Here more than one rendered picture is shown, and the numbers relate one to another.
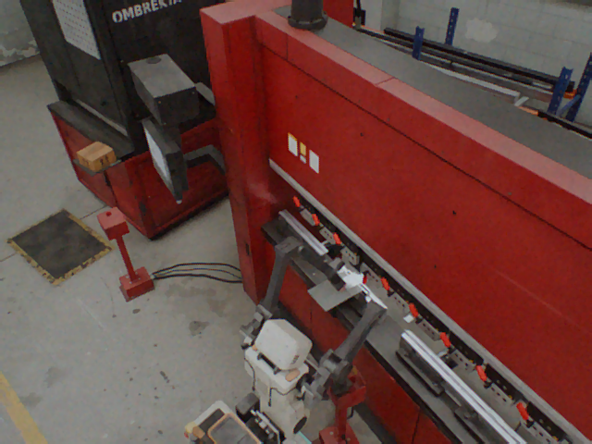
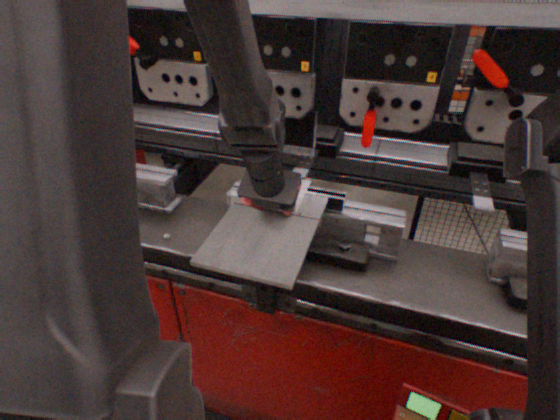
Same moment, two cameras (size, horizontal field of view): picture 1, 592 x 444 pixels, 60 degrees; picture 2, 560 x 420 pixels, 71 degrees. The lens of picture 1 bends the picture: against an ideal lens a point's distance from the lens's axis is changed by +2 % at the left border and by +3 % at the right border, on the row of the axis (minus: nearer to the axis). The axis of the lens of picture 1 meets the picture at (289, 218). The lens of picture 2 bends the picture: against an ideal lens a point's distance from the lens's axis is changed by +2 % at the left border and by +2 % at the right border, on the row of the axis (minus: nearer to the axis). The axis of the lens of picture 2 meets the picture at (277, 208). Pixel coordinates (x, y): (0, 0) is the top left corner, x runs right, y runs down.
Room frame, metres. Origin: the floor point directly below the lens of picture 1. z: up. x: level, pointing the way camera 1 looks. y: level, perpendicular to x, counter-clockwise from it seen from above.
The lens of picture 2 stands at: (1.44, 0.12, 1.45)
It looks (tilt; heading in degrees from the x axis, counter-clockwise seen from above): 35 degrees down; 320
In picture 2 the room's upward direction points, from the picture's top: straight up
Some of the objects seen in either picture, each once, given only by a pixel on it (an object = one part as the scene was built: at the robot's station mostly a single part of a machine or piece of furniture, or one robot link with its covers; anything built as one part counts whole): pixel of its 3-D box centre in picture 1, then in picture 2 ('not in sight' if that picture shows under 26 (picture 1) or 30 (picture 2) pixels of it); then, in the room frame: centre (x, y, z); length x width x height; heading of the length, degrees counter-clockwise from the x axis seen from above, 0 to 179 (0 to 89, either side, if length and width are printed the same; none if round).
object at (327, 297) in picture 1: (334, 290); (266, 227); (1.89, -0.24, 1.00); 0.26 x 0.18 x 0.01; 121
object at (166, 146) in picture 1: (167, 157); not in sight; (2.70, 0.76, 1.42); 0.45 x 0.12 x 0.36; 27
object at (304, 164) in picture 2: not in sight; (311, 150); (2.05, -0.51, 1.01); 0.26 x 0.12 x 0.05; 121
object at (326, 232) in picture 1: (332, 226); (179, 53); (2.16, -0.25, 1.26); 0.15 x 0.09 x 0.17; 31
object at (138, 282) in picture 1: (124, 253); not in sight; (2.87, 1.33, 0.41); 0.25 x 0.20 x 0.83; 121
